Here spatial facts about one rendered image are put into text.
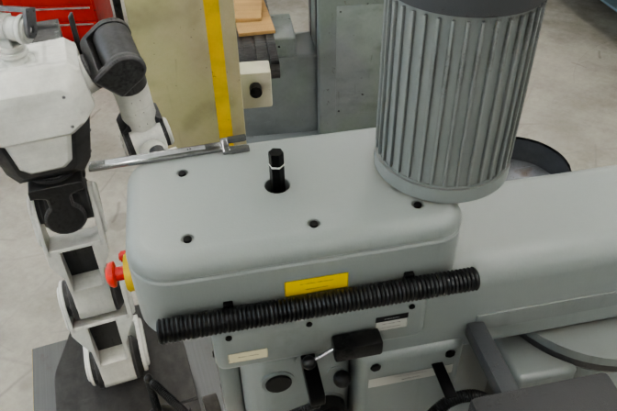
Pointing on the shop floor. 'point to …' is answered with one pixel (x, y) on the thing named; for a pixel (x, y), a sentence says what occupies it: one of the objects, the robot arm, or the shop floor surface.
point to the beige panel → (186, 38)
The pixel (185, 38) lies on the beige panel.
